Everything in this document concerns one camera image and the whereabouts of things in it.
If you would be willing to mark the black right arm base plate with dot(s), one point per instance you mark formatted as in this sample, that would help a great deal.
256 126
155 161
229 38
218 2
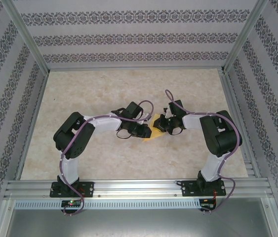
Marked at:
189 188

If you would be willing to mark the aluminium frame leg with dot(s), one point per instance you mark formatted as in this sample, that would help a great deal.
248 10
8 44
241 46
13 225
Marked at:
1 219
275 219

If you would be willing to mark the aluminium frame post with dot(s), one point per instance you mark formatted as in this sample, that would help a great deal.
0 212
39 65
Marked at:
244 37
28 37

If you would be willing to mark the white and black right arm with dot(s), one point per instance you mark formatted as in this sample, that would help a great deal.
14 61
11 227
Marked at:
224 138

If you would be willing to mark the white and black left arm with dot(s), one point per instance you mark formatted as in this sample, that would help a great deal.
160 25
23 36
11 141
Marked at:
104 124

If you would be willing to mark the aluminium side rail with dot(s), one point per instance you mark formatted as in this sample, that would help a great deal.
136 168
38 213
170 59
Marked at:
32 123
230 98

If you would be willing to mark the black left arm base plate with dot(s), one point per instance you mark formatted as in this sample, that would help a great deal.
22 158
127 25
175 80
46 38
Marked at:
89 188

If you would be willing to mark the yellow square paper sheet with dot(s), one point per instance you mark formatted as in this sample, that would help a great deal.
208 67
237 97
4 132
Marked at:
153 137

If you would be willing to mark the aluminium mounting rail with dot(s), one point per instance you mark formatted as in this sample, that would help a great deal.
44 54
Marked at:
136 187

